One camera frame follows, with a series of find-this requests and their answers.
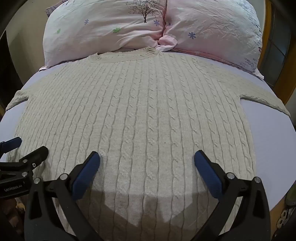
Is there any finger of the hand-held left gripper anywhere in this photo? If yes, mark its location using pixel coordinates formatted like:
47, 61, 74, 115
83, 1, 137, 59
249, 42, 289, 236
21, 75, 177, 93
18, 146, 49, 178
0, 137, 22, 154

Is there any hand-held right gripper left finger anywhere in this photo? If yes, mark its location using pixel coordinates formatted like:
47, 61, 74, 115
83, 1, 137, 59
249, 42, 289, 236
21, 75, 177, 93
24, 151, 104, 241

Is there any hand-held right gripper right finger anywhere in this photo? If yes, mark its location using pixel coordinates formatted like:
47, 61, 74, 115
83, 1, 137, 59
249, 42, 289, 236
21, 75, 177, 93
194, 150, 271, 241

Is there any cream cable-knit sweater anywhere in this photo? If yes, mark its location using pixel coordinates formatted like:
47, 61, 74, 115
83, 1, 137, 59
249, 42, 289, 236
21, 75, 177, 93
5, 46, 291, 241

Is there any pink floral pillow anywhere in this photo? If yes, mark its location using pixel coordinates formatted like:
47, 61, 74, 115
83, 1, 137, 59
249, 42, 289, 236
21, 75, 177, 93
43, 0, 168, 67
158, 0, 264, 79

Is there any wooden door frame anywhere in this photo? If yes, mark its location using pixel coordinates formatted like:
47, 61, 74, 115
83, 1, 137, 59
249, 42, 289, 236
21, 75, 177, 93
265, 2, 296, 102

